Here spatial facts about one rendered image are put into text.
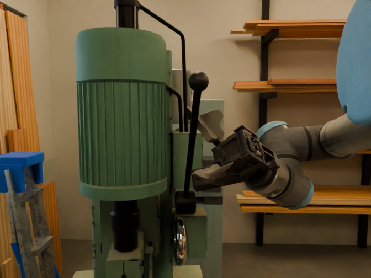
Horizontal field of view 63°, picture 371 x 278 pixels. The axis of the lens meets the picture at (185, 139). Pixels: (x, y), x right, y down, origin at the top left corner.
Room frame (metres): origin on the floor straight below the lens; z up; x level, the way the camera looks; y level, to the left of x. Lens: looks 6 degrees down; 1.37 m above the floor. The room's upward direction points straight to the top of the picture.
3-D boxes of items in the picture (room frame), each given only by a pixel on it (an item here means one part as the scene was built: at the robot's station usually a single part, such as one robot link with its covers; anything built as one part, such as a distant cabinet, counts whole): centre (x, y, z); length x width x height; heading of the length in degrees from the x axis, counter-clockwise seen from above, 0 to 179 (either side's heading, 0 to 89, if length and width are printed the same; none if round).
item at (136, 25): (0.75, 0.14, 1.54); 0.08 x 0.08 x 0.17; 6
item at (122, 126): (0.61, 0.13, 1.35); 0.18 x 0.18 x 0.31
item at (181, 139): (0.84, 0.00, 1.23); 0.09 x 0.08 x 0.15; 6
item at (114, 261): (0.63, 0.13, 1.03); 0.14 x 0.07 x 0.09; 6
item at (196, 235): (0.81, -0.01, 1.02); 0.09 x 0.07 x 0.12; 96
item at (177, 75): (0.95, 0.02, 1.40); 0.10 x 0.06 x 0.16; 6
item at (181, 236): (0.76, 0.01, 1.02); 0.12 x 0.03 x 0.12; 6
